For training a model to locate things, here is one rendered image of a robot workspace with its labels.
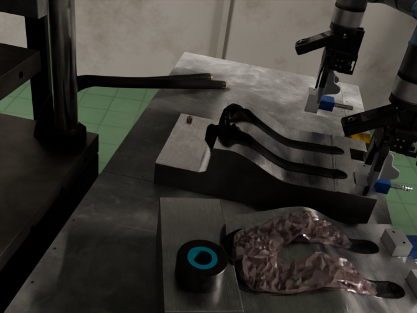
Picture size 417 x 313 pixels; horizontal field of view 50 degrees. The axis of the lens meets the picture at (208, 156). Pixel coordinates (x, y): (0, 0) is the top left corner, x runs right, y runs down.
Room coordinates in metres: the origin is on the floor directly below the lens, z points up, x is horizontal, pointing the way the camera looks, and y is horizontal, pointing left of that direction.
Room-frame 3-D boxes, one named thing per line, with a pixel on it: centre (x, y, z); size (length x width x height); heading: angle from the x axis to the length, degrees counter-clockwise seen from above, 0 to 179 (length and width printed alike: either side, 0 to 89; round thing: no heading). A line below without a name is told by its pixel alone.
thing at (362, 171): (0.87, -0.41, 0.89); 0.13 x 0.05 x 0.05; 84
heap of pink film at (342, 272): (0.60, -0.19, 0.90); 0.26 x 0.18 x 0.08; 101
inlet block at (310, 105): (1.17, -0.31, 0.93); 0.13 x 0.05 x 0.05; 84
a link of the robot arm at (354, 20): (1.18, -0.29, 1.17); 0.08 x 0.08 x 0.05
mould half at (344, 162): (0.96, -0.14, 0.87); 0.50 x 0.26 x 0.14; 84
